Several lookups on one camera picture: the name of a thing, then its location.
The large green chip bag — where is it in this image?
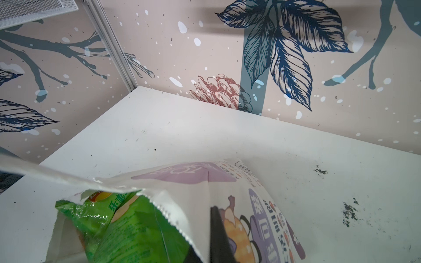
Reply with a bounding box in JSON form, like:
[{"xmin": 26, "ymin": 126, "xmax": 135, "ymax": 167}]
[{"xmin": 55, "ymin": 191, "xmax": 190, "ymax": 263}]

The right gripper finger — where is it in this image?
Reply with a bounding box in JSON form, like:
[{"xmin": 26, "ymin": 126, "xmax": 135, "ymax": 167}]
[{"xmin": 209, "ymin": 206, "xmax": 237, "ymax": 263}]

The white wire mesh basket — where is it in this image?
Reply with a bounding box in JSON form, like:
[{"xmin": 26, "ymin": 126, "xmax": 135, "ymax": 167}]
[{"xmin": 1, "ymin": 0, "xmax": 78, "ymax": 30}]

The printed white paper bag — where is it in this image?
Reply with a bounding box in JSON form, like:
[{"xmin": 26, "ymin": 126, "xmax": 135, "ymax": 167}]
[{"xmin": 1, "ymin": 155, "xmax": 306, "ymax": 263}]

